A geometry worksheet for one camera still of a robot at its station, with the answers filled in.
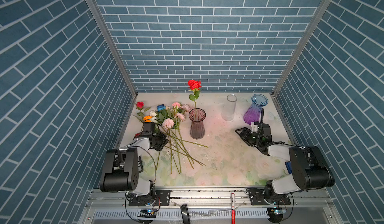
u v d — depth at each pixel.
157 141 0.80
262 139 0.74
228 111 1.11
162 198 0.73
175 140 0.94
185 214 0.66
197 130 0.97
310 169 0.46
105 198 0.75
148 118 1.01
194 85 0.81
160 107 1.04
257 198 0.74
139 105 1.05
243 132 0.84
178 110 1.04
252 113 0.94
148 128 0.74
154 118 1.02
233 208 0.71
